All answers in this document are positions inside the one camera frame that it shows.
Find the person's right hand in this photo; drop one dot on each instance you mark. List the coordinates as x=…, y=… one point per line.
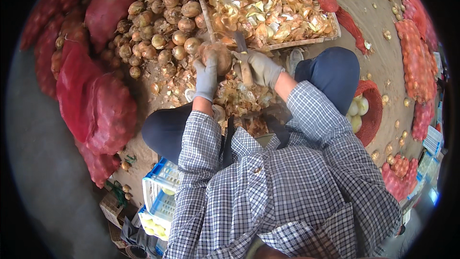
x=264, y=69

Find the person's left hand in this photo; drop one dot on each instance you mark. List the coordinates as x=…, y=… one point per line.
x=205, y=79

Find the person's right fingers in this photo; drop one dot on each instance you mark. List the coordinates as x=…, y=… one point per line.
x=248, y=57

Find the person's left fingers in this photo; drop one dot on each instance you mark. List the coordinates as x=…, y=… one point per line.
x=210, y=63

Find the brown unpeeled onion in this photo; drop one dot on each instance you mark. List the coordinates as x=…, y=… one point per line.
x=222, y=57

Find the heap of onion peels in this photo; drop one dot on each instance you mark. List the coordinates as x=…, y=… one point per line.
x=240, y=95

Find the tray of onion peels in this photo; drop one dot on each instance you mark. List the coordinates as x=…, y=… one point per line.
x=267, y=10

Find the pile of unpeeled onions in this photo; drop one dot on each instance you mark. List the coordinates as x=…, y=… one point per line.
x=158, y=25

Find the person's legs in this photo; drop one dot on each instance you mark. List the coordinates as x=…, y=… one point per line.
x=334, y=75

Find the empty red mesh bag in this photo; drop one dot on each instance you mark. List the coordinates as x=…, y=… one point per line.
x=345, y=19

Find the large red mesh onion sack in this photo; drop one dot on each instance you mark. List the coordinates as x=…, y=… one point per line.
x=111, y=3

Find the bright red mesh onion sack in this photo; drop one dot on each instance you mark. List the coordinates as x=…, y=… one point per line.
x=97, y=108

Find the blue white plastic crate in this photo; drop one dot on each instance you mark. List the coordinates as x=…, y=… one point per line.
x=161, y=187

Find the red mesh bag peeled onions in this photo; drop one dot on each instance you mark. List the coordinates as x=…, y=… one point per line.
x=370, y=115

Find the person's body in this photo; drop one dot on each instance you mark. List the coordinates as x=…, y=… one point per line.
x=280, y=194

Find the small red mesh onion sack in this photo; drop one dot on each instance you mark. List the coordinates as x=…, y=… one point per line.
x=99, y=165

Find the narrow red mesh onion sack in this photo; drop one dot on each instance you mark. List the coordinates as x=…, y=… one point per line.
x=46, y=61

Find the orange mesh onion sack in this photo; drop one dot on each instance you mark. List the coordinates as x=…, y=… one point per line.
x=417, y=61

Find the blue white crate peeled onions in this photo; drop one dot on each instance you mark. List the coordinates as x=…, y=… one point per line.
x=154, y=225

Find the dark red mesh onion sack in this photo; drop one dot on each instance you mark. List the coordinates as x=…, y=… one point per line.
x=46, y=10

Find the row of red onion sacks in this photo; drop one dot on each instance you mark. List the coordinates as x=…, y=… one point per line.
x=417, y=10

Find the wicker basket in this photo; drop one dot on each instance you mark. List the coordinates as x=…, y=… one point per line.
x=111, y=208

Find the short red mesh onion sack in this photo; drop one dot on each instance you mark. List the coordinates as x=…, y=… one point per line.
x=422, y=120

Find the dark cloth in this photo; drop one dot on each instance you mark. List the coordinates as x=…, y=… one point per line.
x=138, y=239

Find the pink red mesh onion sack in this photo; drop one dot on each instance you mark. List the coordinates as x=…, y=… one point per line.
x=397, y=180

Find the stack of white blue crates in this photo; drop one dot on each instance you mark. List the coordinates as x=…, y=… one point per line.
x=431, y=151

